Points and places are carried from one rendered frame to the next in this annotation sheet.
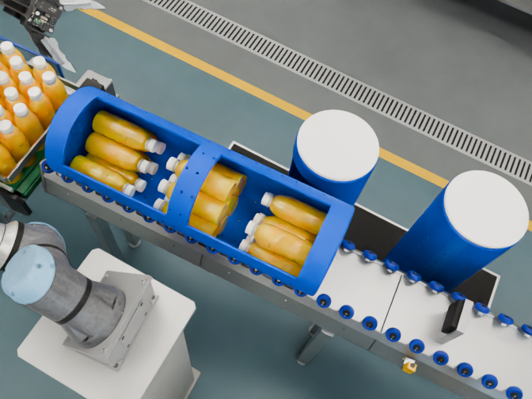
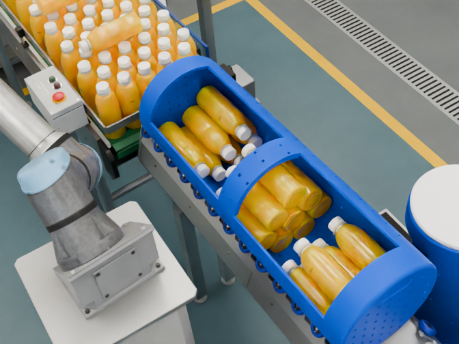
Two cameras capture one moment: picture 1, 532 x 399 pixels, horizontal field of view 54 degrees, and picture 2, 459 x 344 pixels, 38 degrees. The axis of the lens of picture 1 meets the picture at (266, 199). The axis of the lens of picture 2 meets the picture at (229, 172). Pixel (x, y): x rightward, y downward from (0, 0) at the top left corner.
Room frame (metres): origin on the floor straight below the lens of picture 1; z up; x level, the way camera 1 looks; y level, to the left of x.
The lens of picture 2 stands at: (-0.12, -0.48, 2.44)
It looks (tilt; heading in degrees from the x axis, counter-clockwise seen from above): 50 degrees down; 45
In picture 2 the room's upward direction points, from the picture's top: 6 degrees counter-clockwise
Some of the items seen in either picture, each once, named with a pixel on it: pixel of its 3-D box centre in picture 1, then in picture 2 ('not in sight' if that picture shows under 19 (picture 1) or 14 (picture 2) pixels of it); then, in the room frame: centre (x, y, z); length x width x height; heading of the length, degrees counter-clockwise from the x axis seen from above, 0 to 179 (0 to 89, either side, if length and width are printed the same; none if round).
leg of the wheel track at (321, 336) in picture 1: (313, 345); not in sight; (0.49, -0.31, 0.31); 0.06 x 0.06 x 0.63; 75
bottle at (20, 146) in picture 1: (16, 144); (129, 101); (0.78, 0.82, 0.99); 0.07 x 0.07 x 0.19
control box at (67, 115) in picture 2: not in sight; (56, 100); (0.61, 0.95, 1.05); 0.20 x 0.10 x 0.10; 75
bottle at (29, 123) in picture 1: (30, 127); (149, 91); (0.85, 0.80, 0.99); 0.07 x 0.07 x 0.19
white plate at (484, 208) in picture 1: (486, 207); not in sight; (0.87, -0.70, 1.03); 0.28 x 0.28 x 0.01
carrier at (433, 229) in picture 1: (435, 256); not in sight; (0.87, -0.70, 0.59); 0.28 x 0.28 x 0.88
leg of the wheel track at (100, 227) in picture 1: (108, 242); (191, 256); (0.75, 0.63, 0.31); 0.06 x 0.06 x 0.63; 75
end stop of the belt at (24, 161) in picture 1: (47, 133); (162, 102); (0.86, 0.76, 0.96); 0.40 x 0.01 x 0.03; 165
